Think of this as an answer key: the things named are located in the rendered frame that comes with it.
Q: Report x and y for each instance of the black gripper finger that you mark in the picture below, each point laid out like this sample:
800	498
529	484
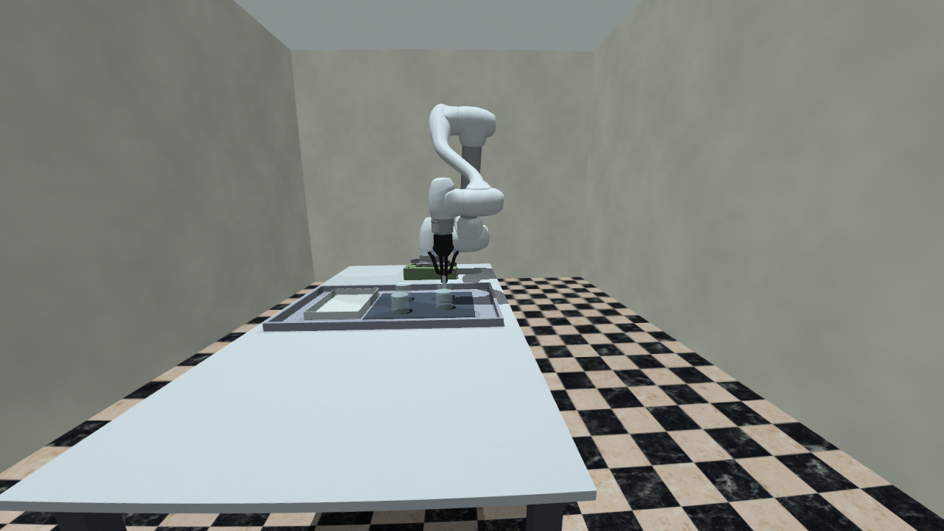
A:
446	272
441	272

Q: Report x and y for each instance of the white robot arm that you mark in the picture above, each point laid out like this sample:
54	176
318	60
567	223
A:
473	125

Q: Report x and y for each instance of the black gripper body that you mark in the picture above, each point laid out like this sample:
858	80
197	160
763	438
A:
443	242

